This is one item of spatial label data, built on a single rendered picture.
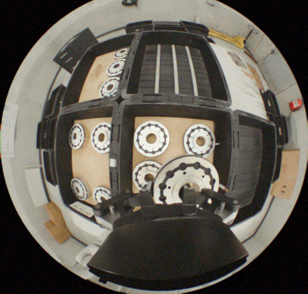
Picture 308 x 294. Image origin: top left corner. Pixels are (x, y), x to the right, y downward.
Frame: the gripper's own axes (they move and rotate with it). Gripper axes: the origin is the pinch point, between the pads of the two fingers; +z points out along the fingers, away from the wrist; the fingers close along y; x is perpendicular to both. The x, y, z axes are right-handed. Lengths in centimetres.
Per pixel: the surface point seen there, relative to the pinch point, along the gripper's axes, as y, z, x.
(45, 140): -156, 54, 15
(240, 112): 21.7, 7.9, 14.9
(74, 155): -38.3, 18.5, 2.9
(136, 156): -8.9, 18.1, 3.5
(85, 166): -30.9, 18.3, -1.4
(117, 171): -11.1, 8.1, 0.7
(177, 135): 3.9, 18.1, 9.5
